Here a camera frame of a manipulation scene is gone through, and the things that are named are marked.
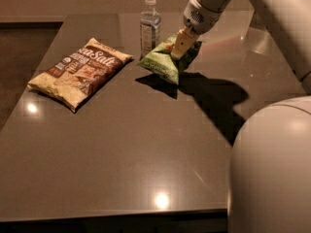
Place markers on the green jalapeno chip bag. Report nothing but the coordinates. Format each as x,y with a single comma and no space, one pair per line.
160,62

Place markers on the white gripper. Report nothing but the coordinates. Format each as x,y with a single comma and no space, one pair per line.
200,17

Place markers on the clear plastic water bottle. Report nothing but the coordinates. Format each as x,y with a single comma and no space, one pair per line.
150,22

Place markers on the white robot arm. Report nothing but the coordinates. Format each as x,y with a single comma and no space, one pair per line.
270,165

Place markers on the brown sea salt chip bag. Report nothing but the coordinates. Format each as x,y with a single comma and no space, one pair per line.
78,76

